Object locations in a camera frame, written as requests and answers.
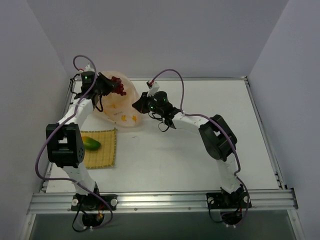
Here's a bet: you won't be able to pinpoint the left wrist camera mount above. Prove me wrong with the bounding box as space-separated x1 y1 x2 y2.
78 64 95 74

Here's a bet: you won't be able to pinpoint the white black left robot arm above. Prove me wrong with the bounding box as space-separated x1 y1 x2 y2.
46 70 119 196

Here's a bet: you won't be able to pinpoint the dark red fake grapes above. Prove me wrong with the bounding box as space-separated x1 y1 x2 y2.
111 76 127 96

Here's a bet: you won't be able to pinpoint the banana print plastic bag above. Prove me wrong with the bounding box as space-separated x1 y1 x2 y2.
93 71 142 128

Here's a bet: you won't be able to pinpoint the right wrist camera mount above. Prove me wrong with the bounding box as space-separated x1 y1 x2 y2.
146 80 160 97

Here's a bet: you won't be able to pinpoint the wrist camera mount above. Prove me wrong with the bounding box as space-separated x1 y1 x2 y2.
78 64 95 74
146 80 160 97

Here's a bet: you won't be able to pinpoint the yellow woven placemat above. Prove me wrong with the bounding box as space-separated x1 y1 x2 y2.
81 128 117 169

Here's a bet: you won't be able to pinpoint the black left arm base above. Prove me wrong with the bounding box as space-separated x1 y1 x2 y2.
70 194 118 233

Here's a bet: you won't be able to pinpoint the green fake fruit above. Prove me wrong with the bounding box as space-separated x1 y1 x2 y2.
81 136 101 151

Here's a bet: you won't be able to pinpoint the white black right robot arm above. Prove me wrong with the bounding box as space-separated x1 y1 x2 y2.
132 91 241 195

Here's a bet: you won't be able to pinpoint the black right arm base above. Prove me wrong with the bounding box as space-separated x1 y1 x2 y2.
206 191 252 228

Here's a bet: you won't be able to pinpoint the front aluminium mounting rail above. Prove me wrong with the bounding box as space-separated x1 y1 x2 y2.
27 189 298 214

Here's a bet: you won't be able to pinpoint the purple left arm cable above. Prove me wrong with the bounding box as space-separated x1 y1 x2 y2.
34 54 114 229

